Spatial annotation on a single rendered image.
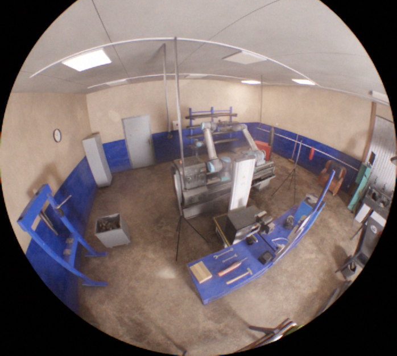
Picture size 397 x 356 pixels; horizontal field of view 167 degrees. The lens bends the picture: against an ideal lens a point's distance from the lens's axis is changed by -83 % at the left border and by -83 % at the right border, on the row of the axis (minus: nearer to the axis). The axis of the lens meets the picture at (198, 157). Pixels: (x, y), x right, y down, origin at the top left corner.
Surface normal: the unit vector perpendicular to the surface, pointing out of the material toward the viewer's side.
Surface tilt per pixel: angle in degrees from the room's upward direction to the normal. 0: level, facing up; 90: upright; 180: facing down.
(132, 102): 90
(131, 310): 0
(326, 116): 90
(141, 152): 90
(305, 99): 90
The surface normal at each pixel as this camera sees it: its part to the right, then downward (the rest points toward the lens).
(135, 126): 0.38, 0.37
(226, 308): -0.04, -0.91
